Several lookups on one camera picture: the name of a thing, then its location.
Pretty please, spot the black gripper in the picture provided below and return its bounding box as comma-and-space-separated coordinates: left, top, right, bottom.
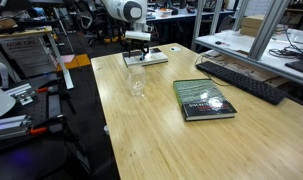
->
126, 40, 150, 62

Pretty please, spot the clear drinking glass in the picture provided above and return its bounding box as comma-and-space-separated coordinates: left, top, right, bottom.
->
125, 64, 148, 99

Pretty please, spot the black white abstract art book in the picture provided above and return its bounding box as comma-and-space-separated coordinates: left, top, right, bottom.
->
122, 47, 169, 68

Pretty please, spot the orange floor mat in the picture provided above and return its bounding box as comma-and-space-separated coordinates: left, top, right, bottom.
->
55, 53, 92, 72

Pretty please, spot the black office chair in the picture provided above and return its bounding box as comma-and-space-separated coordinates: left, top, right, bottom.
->
74, 8, 107, 46

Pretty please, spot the white metal stand leg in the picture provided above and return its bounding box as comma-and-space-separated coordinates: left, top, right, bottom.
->
46, 32, 75, 90

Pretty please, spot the green discrete mathematics book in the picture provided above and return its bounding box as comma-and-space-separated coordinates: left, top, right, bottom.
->
172, 78, 238, 122

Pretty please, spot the white workbench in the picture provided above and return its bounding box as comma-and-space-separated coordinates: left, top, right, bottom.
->
194, 28, 303, 88

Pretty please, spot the black keyboard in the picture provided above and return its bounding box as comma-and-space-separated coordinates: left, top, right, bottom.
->
195, 60, 289, 106

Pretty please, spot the NOR-CAL printed sign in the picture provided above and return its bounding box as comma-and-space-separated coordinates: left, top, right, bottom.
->
0, 35, 60, 78

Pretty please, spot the black optical breadboard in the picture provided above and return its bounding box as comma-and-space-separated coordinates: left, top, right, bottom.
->
0, 74, 92, 180

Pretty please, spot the brown cardboard box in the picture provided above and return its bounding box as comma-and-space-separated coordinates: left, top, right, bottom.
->
240, 14, 285, 38

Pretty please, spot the wooden topped stand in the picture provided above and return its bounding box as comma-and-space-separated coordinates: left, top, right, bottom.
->
0, 25, 54, 41

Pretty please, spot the short silver aluminium extrusion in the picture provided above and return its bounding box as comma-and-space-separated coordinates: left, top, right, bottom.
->
4, 83, 33, 98

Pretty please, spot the long silver aluminium extrusion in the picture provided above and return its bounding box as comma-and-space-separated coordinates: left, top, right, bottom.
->
0, 114, 34, 143

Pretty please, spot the black flat device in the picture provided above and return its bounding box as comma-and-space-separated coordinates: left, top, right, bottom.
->
284, 58, 303, 77

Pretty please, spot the silver aluminium frame post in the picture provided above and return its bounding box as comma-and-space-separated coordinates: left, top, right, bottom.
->
190, 0, 206, 52
232, 0, 251, 33
247, 0, 291, 62

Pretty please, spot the orange handled bar clamp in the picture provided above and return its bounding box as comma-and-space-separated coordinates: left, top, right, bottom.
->
29, 113, 69, 136
35, 79, 70, 101

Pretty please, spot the silver corner bracket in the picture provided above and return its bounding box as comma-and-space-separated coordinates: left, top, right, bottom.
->
19, 94, 34, 106

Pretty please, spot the black cable bundle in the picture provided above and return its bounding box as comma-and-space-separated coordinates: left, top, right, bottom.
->
268, 24, 303, 60

